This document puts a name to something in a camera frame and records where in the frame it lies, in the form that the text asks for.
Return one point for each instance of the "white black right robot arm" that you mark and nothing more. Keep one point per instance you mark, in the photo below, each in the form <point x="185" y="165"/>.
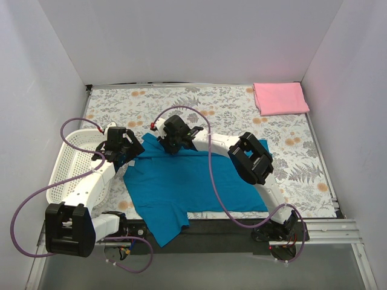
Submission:
<point x="252" y="162"/>

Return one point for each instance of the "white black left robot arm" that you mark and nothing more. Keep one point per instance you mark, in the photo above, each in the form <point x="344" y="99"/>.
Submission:
<point x="71" y="229"/>

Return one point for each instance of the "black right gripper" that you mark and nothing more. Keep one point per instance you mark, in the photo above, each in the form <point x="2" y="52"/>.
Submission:
<point x="169" y="145"/>

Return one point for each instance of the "teal blue t shirt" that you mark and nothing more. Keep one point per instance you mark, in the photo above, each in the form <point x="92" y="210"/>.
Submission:
<point x="164" y="188"/>

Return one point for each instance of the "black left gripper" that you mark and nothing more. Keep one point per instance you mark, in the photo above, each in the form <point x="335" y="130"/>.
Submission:
<point x="133" y="146"/>

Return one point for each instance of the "white perforated plastic basket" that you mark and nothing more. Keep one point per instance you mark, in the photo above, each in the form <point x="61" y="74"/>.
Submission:
<point x="71" y="162"/>

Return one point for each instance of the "black front mounting rail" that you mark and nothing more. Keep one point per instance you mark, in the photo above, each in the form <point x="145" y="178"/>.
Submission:
<point x="214" y="236"/>

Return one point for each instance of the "floral patterned table mat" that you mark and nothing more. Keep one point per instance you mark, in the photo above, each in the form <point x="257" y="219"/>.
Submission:
<point x="228" y="110"/>

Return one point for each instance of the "folded pink t shirt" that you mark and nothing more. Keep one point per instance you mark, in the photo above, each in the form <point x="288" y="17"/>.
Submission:
<point x="280" y="98"/>

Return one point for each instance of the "aluminium table frame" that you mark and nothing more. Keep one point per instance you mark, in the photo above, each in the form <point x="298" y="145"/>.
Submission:
<point x="333" y="258"/>

